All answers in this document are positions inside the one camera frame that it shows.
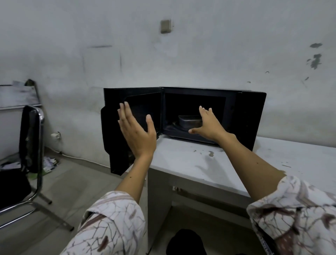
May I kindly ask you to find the person's right hand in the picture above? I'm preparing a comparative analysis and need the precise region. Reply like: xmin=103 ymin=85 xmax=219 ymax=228
xmin=188 ymin=106 xmax=237 ymax=144

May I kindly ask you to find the person's left hand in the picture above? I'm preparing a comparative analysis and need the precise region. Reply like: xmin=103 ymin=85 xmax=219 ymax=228
xmin=117 ymin=102 xmax=157 ymax=160

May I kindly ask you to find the person's left forearm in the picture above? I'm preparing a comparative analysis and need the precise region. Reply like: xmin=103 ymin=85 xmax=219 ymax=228
xmin=60 ymin=154 xmax=155 ymax=255

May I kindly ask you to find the person's right forearm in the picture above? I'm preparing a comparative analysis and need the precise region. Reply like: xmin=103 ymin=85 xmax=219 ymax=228
xmin=217 ymin=133 xmax=336 ymax=255

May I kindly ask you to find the grey metal baking tin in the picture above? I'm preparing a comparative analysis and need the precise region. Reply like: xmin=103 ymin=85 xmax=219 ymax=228
xmin=178 ymin=115 xmax=204 ymax=129

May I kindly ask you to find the black microwave oven door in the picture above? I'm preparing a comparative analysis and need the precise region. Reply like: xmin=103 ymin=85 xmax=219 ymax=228
xmin=101 ymin=87 xmax=165 ymax=176

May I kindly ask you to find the black microwave oven body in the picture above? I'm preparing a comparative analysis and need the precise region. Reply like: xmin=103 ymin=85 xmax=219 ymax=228
xmin=160 ymin=87 xmax=267 ymax=152

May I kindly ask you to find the white desk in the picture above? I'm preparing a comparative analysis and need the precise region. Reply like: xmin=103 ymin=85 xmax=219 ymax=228
xmin=126 ymin=135 xmax=336 ymax=253

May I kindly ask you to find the pile of papers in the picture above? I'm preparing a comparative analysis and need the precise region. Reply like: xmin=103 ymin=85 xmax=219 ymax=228
xmin=41 ymin=156 xmax=60 ymax=175

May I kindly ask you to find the black bag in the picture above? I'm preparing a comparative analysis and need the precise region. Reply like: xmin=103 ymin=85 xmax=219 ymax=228
xmin=0 ymin=168 xmax=32 ymax=208

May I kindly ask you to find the white power cable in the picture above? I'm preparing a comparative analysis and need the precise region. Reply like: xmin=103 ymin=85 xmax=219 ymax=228
xmin=58 ymin=150 xmax=111 ymax=168

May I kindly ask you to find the black chair with chrome frame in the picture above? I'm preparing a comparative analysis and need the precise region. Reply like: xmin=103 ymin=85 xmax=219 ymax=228
xmin=0 ymin=105 xmax=75 ymax=232

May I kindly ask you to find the grey wall switch box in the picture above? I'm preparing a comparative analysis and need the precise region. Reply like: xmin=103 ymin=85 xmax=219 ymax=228
xmin=160 ymin=19 xmax=173 ymax=34

